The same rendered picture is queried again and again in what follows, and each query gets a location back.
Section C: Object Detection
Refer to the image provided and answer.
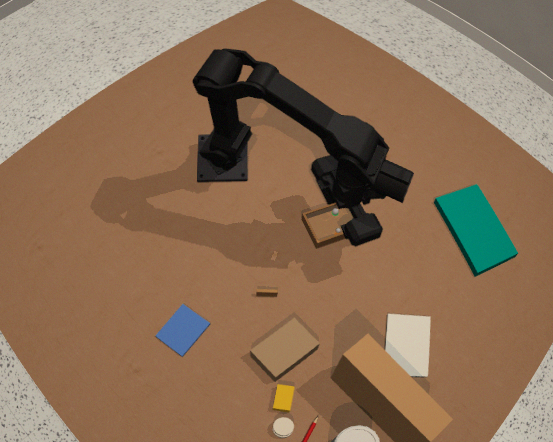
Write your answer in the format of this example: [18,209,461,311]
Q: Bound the red pencil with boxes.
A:
[302,418,318,442]

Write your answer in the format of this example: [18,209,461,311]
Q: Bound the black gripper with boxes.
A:
[311,155,383,246]

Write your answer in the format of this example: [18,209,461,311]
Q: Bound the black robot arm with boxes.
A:
[193,48,414,205]

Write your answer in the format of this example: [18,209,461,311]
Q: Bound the brown rectangular block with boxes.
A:
[331,334,452,442]

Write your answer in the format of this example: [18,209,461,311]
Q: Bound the yellow rectangular block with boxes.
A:
[273,384,294,412]

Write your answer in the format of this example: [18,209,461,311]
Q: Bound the teal flat rectangular block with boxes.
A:
[434,184,518,276]

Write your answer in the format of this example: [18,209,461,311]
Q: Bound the tan flat rectangular box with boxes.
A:
[250,318,320,382]

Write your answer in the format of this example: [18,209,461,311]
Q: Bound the wooden ball tray with clear cover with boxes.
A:
[301,203,353,249]

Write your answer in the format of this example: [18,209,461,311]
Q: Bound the grey mug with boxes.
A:
[331,425,380,442]

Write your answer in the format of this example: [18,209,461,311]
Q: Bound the blue flat rectangular pad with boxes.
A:
[156,304,210,357]

